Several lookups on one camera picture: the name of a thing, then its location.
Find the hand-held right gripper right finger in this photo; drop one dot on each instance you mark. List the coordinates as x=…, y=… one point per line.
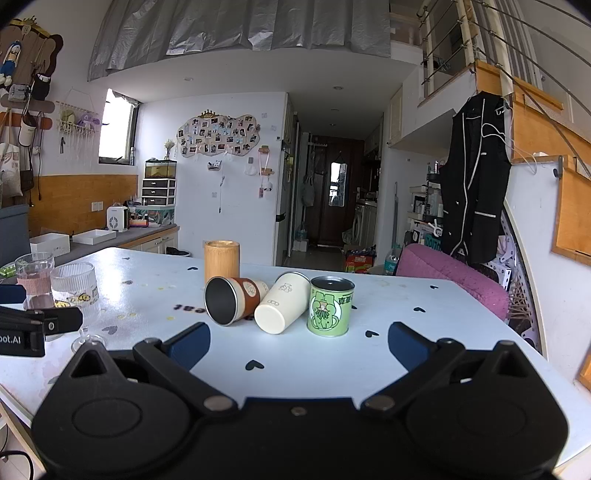
x=408, y=346

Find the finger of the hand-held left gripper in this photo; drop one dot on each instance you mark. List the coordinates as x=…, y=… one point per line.
x=60, y=319
x=11, y=294

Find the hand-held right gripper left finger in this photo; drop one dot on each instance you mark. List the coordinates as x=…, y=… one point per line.
x=191, y=345

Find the brown paper cup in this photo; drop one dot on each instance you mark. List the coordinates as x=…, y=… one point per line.
x=240, y=295

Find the white paper cup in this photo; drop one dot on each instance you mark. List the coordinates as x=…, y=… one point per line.
x=281, y=302

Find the bamboo cup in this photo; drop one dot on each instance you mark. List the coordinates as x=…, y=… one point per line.
x=222, y=263

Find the glass with pink sleeve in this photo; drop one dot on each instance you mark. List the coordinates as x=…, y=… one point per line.
x=34, y=277

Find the ribbed glass with bee print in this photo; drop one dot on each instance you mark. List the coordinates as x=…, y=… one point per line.
x=76, y=288

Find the grey storage box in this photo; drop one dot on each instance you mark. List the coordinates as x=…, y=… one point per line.
x=14, y=235

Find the flat white box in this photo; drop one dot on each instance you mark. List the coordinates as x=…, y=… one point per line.
x=94, y=236
x=50, y=244

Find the pink cushioned chair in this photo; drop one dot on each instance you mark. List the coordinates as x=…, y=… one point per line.
x=455, y=279

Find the plastic water bottle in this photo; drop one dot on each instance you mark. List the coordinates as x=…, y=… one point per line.
x=392, y=263

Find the green printed can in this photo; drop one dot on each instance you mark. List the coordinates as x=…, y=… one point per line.
x=330, y=309

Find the red snack box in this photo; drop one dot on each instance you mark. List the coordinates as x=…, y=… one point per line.
x=359, y=262

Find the white countertop appliance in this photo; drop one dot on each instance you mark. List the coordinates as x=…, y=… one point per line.
x=117, y=218

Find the kitchen counter cabinet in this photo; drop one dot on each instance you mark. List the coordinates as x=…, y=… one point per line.
x=143, y=237

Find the white perforated metal rack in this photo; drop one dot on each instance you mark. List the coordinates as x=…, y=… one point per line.
x=519, y=286

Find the washing machine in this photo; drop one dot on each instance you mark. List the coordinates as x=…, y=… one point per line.
x=364, y=226

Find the canvas tote bag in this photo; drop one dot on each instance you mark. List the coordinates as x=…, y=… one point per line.
x=8, y=166

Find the cluttered storage shelf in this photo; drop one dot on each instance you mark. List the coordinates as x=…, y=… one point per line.
x=427, y=207

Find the dark wooden door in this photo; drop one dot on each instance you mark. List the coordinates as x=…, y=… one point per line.
x=339, y=221

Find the large water jug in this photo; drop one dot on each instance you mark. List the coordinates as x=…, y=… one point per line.
x=301, y=240

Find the small drawer unit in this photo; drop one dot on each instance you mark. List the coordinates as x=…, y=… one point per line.
x=159, y=192

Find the black jacket with white trim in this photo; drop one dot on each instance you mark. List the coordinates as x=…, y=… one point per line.
x=473, y=184

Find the fish tank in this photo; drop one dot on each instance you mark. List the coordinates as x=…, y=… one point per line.
x=160, y=169

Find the hanging cloth bag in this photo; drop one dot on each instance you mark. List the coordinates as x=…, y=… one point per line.
x=308, y=194

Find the window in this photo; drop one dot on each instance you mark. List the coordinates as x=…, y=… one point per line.
x=116, y=127

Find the cloud-shaped photo board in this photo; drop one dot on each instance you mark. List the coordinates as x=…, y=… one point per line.
x=219, y=134

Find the plush doll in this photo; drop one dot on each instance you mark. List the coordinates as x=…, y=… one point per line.
x=9, y=62

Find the wooden staircase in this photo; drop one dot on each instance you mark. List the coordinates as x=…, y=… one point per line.
x=545, y=134

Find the metal stair railing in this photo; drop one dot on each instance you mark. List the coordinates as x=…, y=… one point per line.
x=508, y=41

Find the grey plastic sheet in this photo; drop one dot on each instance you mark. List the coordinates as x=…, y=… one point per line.
x=240, y=27

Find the brown wall organizer board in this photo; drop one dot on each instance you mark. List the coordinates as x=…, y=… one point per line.
x=27, y=60

